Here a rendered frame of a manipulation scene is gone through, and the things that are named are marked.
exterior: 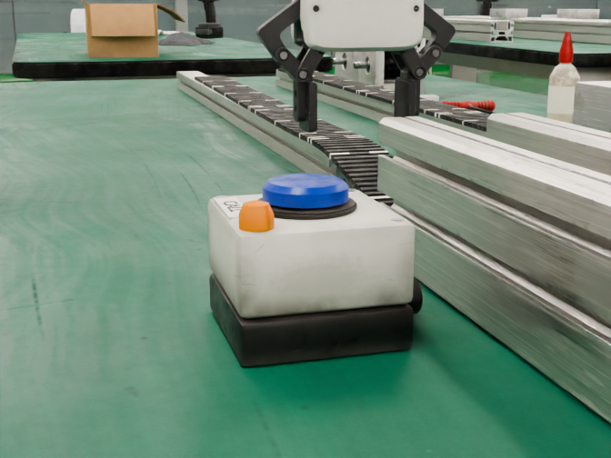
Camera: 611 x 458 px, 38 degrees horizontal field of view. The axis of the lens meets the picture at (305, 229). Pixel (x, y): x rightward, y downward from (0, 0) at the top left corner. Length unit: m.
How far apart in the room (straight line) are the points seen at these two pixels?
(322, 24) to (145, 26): 1.95
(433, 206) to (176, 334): 0.15
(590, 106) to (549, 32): 3.30
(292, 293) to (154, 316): 0.10
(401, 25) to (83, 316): 0.38
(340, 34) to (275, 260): 0.36
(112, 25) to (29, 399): 2.29
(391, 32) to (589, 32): 3.02
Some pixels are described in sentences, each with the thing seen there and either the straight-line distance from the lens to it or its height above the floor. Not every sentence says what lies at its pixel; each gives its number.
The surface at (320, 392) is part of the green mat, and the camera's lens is 0.37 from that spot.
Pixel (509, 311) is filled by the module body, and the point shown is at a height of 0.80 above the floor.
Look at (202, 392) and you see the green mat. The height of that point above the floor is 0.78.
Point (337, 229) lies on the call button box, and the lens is 0.38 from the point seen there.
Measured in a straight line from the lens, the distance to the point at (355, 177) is 0.69.
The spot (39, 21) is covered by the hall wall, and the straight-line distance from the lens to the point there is 11.46.
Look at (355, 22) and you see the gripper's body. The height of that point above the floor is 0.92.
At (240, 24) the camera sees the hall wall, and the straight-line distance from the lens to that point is 11.72.
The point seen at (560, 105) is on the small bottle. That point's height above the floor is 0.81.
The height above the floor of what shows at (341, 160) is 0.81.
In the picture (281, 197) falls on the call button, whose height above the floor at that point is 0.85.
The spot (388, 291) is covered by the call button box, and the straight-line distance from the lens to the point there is 0.39.
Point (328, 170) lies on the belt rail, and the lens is 0.78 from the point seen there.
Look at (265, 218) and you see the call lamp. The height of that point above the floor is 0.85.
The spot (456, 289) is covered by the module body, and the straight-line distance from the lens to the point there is 0.46.
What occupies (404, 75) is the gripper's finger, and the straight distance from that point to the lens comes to 0.75.
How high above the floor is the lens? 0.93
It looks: 14 degrees down
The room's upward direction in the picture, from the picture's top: straight up
